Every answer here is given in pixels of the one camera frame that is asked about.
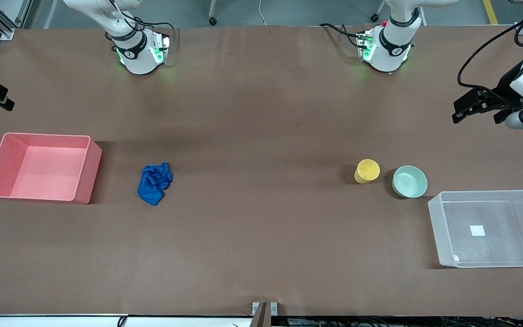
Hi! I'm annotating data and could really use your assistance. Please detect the aluminium frame profile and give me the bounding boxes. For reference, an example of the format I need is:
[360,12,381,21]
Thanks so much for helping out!
[0,0,33,40]

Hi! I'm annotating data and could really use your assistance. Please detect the pink plastic bin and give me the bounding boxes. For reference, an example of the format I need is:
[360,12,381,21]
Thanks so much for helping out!
[0,132,103,205]

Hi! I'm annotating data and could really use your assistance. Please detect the pale green bowl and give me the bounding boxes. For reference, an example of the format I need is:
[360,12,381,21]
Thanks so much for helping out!
[392,165,428,199]

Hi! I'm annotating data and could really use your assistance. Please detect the black left arm wrist cable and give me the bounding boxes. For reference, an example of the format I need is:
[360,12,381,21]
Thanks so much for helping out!
[458,0,523,98]

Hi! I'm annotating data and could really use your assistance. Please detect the black left arm base cable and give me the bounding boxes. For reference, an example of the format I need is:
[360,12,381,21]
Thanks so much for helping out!
[319,23,366,48]

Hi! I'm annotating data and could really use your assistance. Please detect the blue cloth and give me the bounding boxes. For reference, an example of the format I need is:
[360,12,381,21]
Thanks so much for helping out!
[137,162,174,207]

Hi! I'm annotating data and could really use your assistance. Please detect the clear plastic box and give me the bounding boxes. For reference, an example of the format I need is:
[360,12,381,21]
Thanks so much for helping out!
[427,189,523,269]

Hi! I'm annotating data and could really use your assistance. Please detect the metal table edge bracket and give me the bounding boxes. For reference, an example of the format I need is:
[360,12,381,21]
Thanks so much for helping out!
[252,302,278,327]

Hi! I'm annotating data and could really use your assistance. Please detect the yellow floor tape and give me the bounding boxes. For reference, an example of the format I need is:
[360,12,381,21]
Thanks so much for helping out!
[483,0,499,25]

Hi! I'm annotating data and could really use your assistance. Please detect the yellow plastic cup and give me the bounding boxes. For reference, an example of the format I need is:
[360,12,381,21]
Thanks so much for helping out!
[354,159,381,184]

